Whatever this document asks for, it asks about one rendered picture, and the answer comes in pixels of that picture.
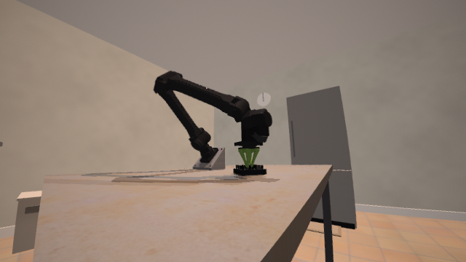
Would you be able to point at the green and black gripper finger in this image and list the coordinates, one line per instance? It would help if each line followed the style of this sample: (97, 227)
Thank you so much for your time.
(247, 153)
(255, 152)

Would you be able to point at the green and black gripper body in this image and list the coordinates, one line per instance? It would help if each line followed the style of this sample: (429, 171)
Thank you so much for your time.
(248, 144)

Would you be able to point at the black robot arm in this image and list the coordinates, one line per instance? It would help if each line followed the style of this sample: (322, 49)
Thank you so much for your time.
(258, 121)

